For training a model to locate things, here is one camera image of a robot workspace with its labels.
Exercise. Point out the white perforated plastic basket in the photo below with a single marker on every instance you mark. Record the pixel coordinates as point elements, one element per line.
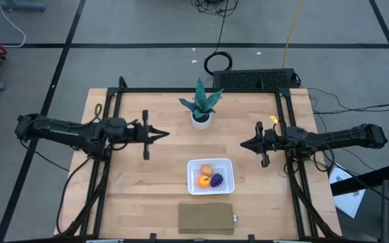
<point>191,190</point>

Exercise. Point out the purple grape bunch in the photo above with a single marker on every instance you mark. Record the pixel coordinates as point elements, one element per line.
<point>216,180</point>

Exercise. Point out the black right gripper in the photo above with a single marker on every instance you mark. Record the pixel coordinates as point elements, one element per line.
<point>271,140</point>

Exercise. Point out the silver aluminium bar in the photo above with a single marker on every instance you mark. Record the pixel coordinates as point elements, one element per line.
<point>287,241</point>
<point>105,241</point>

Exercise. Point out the white printed paper sheet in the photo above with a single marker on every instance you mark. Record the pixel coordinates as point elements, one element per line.
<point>348,199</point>

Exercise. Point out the folded olive tan cloth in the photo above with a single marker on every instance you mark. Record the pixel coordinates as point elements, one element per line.
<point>204,219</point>

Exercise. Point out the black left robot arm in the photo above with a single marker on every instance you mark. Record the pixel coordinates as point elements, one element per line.
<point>66,131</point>

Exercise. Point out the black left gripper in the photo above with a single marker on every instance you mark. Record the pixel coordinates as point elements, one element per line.
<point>137,132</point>

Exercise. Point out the black table clamp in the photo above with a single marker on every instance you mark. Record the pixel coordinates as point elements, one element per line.
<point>152,237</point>
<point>252,238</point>

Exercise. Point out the grey metal stand base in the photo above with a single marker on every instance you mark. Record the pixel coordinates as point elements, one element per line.
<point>15,4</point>

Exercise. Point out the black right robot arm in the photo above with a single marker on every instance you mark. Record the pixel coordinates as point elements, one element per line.
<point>343,136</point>

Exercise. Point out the yellow tag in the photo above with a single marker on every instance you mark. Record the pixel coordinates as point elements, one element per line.
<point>274,119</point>

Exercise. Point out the white round plant pot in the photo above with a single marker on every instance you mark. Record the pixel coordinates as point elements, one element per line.
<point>201,125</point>

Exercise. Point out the green snake plant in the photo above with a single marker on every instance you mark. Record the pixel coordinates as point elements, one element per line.
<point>200,101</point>

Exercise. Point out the black metal rig frame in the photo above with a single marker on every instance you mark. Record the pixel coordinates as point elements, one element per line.
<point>198,90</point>

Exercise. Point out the orange fruit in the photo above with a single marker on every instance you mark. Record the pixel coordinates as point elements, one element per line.
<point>204,181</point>

